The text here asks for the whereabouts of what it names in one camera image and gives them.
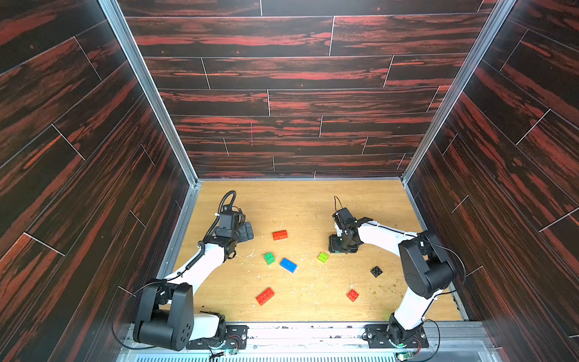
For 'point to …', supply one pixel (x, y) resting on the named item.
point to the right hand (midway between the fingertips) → (339, 247)
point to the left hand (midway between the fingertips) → (241, 228)
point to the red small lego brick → (352, 295)
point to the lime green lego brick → (323, 256)
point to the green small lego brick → (269, 258)
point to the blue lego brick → (288, 265)
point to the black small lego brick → (376, 271)
